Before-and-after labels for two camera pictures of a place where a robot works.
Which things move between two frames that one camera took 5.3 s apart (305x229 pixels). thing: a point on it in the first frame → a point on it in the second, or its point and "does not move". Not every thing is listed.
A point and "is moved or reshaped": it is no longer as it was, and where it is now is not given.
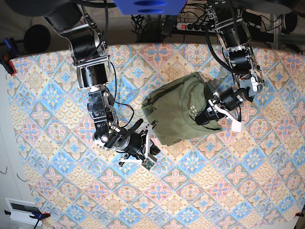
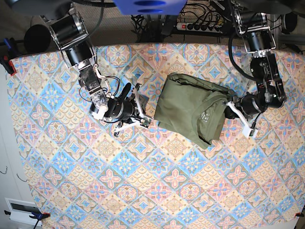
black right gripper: [216, 109] → [229, 113]
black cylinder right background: [290, 21] does not move
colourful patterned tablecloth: [253, 179] does not move
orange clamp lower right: [299, 213] does not move
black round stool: [36, 39] does not move
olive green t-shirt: [172, 108] is moved or reshaped
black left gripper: [154, 150] → [132, 109]
